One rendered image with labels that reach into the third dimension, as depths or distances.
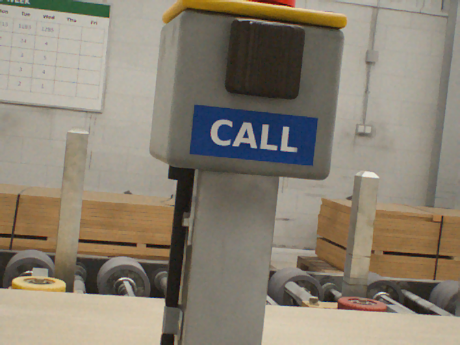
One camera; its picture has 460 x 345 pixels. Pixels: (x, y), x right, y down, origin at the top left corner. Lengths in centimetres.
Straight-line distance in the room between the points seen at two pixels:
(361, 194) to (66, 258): 53
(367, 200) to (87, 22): 612
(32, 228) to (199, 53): 594
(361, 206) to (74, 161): 51
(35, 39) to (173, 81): 718
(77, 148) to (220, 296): 109
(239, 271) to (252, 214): 3
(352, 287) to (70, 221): 51
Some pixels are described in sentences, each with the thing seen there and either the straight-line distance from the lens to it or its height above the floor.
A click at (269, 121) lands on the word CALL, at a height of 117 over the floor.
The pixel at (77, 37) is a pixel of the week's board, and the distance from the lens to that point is 752.
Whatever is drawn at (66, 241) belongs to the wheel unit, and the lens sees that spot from 147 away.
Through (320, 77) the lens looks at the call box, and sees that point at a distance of 36.
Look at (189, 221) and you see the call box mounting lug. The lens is 37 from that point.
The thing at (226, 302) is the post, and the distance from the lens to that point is 38.
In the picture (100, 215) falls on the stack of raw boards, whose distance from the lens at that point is 628.
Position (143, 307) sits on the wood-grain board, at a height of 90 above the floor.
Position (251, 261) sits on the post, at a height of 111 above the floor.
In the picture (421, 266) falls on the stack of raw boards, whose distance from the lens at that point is 692.
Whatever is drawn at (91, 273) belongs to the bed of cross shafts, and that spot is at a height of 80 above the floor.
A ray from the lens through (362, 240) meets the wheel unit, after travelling 156.
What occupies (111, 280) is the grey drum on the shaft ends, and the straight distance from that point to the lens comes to 186.
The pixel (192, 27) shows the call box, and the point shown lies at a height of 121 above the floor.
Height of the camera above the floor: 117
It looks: 3 degrees down
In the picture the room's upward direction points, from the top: 6 degrees clockwise
